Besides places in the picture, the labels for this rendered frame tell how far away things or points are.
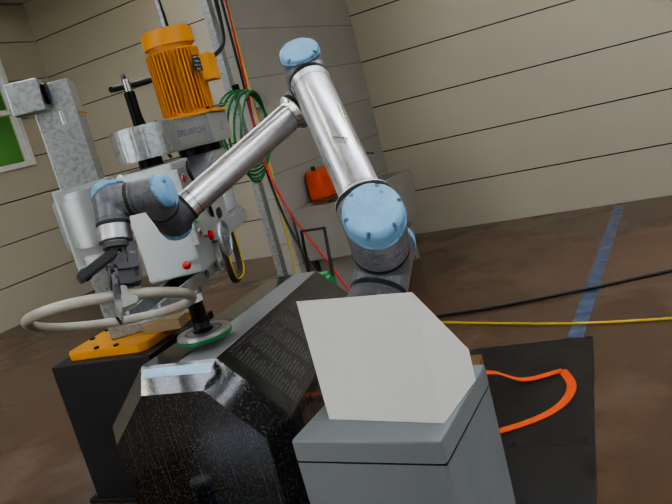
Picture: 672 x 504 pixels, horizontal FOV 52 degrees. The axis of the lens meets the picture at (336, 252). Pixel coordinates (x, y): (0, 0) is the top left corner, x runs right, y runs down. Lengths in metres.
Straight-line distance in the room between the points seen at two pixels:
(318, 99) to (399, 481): 0.99
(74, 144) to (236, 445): 1.69
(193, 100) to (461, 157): 4.75
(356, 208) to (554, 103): 5.78
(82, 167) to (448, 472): 2.45
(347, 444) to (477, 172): 6.05
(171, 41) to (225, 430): 1.68
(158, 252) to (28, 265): 7.21
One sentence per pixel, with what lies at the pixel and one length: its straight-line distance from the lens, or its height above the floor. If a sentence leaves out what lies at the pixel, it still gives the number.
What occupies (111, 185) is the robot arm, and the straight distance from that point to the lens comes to 1.93.
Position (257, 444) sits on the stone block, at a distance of 2.56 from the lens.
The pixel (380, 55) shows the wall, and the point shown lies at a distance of 7.75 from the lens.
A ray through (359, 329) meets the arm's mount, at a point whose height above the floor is 1.09.
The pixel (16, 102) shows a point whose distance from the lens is 3.50.
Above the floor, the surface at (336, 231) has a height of 0.62.
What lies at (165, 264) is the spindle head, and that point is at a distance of 2.64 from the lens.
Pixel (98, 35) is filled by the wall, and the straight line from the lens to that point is 9.93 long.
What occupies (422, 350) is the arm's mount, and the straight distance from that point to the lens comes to 1.60.
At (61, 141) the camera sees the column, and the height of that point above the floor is 1.78.
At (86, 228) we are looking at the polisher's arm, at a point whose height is 1.36.
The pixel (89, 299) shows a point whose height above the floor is 1.30.
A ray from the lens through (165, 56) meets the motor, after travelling 3.24.
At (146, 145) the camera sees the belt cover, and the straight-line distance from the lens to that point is 2.56.
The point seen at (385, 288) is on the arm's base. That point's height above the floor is 1.15.
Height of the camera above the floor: 1.61
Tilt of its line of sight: 12 degrees down
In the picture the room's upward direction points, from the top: 15 degrees counter-clockwise
